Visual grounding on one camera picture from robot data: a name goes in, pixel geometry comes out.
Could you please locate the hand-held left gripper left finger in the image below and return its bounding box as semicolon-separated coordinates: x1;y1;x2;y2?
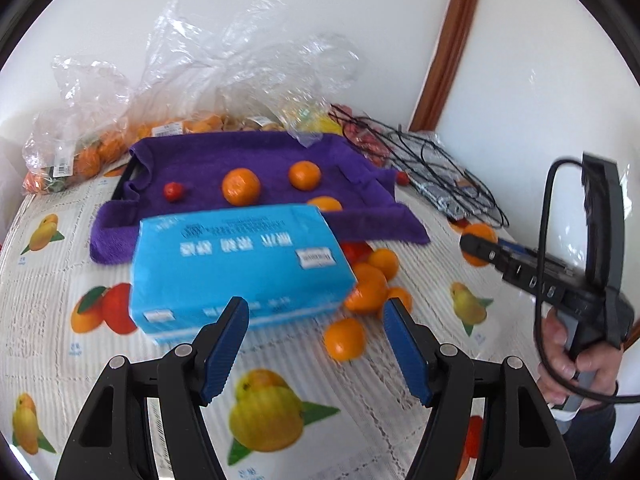
55;296;250;480

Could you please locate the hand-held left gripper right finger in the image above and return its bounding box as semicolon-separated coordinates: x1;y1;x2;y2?
382;297;571;480

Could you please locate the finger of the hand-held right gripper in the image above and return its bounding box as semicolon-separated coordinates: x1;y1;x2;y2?
460;234;506;273
495;241;538;261

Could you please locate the blue tissue pack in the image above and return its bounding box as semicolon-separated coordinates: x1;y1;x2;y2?
129;203;358;346

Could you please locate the black tray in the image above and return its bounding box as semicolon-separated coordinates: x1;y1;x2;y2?
112;152;143;203

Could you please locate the person's right forearm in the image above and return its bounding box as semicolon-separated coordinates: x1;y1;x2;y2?
547;402;618;480

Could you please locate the person's right hand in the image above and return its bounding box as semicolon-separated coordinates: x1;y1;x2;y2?
537;310;621;406

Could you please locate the checkered cloth pouch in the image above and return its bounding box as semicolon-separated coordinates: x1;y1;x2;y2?
395;130;496;221

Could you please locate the pile of red cherry tomatoes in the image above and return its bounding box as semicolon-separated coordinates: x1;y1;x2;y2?
330;104;396;166

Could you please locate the purple towel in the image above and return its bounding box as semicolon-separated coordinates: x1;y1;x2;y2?
89;131;431;264

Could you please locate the fruit print tablecloth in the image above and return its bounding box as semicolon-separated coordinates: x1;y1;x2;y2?
0;162;556;480

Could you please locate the clear bag of yellow fruit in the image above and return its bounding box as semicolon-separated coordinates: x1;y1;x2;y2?
277;32;363;148

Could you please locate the clear bag of tan longans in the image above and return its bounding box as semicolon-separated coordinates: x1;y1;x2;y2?
220;35;301;133

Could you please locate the clear bag of mandarins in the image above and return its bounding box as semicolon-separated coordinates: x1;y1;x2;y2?
22;55;146;196

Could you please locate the clear bag of kumquats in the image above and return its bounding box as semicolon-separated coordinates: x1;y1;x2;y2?
135;0;291;136

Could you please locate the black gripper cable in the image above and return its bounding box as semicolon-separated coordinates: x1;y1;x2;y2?
532;159;640;408

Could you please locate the black wire rack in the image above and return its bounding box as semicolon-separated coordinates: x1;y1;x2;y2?
327;105;511;228

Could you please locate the brown wooden door frame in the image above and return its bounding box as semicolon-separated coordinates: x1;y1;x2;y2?
409;0;488;133

